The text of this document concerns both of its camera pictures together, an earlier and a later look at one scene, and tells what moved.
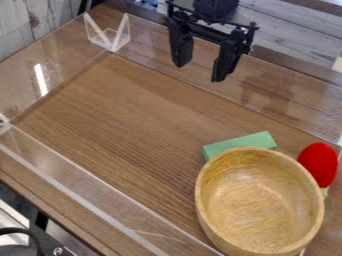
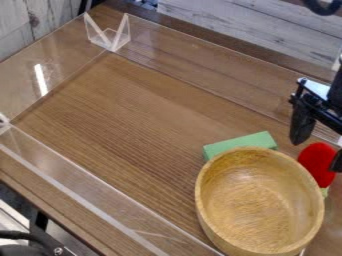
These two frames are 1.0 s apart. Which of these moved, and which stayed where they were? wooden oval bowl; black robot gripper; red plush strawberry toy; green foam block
Moved: black robot gripper
Stayed: wooden oval bowl; red plush strawberry toy; green foam block
